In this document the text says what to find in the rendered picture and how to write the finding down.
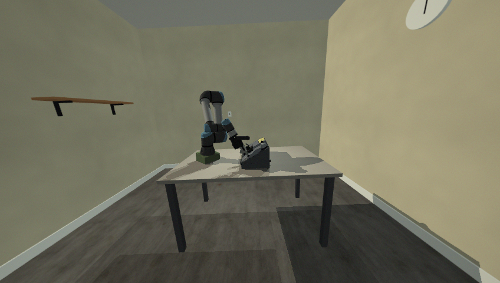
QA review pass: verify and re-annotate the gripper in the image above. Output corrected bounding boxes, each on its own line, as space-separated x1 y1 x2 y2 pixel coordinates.
229 134 248 155

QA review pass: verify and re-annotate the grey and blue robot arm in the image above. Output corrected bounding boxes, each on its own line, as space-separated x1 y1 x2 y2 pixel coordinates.
199 91 237 156

